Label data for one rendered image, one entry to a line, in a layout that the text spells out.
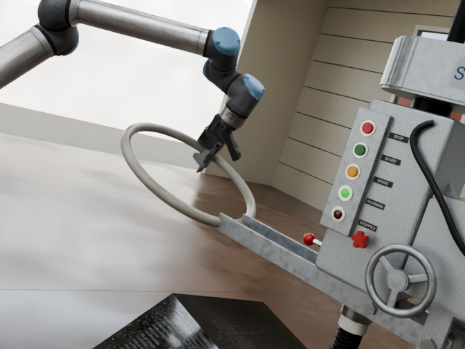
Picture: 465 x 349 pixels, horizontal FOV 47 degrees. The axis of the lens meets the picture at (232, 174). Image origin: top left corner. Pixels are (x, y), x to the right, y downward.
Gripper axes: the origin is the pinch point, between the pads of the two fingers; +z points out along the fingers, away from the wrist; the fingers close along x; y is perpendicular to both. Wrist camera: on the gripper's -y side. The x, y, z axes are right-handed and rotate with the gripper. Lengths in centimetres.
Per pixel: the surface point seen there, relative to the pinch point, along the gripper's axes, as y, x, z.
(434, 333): -67, 72, -33
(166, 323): -22, 49, 24
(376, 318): -59, 64, -24
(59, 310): 27, -63, 151
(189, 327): -28, 52, 18
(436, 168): -46, 62, -59
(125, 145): 18.2, 38.3, -7.5
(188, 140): 9.5, 3.7, -6.9
